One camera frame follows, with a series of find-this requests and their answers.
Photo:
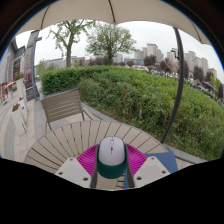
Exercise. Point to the blue square mouse pad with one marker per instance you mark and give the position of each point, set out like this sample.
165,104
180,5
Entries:
167,160

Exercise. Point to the grey sign pillar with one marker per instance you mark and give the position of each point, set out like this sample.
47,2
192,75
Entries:
30,63

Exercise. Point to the dark curved parasol pole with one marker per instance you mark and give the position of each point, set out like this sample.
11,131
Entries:
178,83

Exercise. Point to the white planter with orange flowers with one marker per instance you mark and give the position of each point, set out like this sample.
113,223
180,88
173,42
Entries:
18,120

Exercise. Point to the beige parasol canopy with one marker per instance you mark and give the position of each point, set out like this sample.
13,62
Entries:
100,11

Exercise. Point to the brown slatted outdoor chair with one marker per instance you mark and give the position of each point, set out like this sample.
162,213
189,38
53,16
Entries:
61,105

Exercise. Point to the round full-crowned tree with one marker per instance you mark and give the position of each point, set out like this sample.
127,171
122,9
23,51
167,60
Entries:
110,38

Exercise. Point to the distant apartment buildings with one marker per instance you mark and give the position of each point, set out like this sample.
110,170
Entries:
151,50

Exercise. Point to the white planter with red flowers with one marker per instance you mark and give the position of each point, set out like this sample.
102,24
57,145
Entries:
20,85

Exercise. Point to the tall thin-crowned tree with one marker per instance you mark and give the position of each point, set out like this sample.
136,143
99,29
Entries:
68,43

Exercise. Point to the white and teal computer mouse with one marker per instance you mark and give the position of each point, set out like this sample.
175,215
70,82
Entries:
111,154

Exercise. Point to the grey shopfront building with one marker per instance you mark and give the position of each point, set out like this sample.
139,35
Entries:
8,65

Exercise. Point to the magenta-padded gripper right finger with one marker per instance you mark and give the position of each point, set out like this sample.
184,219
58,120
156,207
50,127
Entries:
151,170

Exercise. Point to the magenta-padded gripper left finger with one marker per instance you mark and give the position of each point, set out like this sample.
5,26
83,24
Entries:
72,171

